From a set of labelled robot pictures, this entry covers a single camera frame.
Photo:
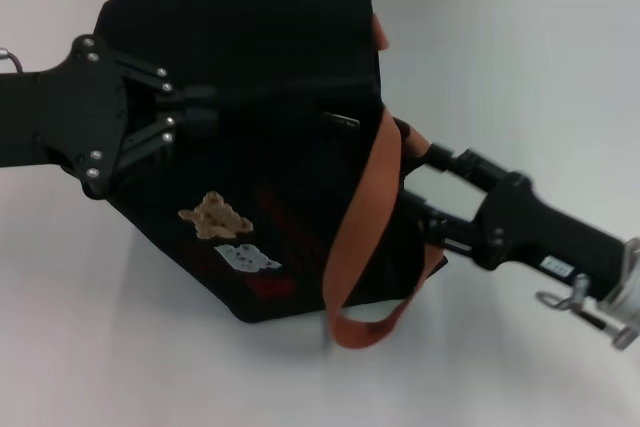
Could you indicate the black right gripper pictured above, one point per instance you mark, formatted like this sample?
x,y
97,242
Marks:
x,y
530,232

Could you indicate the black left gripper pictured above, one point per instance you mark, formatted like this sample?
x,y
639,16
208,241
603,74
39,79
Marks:
x,y
65,112

